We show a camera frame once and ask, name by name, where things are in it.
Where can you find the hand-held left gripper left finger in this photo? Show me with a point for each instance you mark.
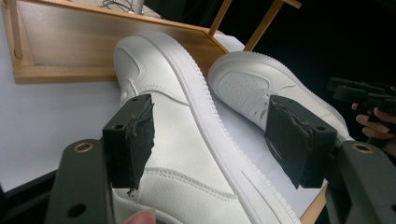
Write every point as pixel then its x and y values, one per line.
pixel 127 149

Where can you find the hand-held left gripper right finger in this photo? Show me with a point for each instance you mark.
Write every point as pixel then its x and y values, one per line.
pixel 295 140

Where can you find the white leather sneaker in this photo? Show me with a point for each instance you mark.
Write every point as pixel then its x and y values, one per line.
pixel 243 84
pixel 186 133

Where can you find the wooden shoe rack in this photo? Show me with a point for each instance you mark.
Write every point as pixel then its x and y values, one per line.
pixel 77 46

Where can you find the grey metal stand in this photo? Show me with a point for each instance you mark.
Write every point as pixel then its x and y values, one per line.
pixel 140 6

